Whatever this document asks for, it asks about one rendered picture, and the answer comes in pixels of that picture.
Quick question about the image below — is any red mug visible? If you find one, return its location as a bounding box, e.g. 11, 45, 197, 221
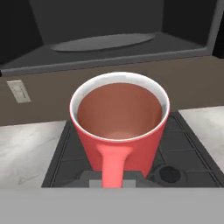
68, 71, 171, 189

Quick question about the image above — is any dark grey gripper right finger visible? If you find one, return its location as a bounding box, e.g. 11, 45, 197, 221
122, 171, 161, 189

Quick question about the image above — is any grey microwave turntable plate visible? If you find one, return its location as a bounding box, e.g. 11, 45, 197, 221
50, 32, 156, 53

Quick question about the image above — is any black hob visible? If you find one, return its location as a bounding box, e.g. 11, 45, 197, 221
41, 111, 224, 189

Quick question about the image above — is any white wall socket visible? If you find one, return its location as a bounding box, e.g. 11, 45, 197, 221
6, 79, 32, 104

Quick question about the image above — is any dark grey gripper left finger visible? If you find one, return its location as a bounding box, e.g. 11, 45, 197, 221
66, 171, 103, 189

